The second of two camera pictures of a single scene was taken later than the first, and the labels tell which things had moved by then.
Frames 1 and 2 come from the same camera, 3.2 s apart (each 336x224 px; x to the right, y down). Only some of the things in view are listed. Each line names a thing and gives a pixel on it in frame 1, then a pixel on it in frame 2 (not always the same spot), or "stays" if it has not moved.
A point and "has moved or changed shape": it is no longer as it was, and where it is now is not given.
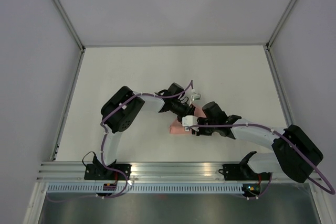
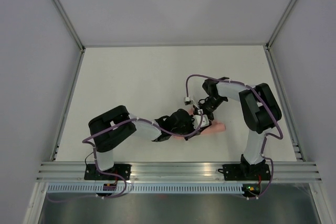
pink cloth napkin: (177, 127) has moved or changed shape
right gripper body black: (206, 131) to (210, 105)
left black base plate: (98, 171) stays
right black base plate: (242, 172) stays
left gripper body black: (181, 110) to (187, 129)
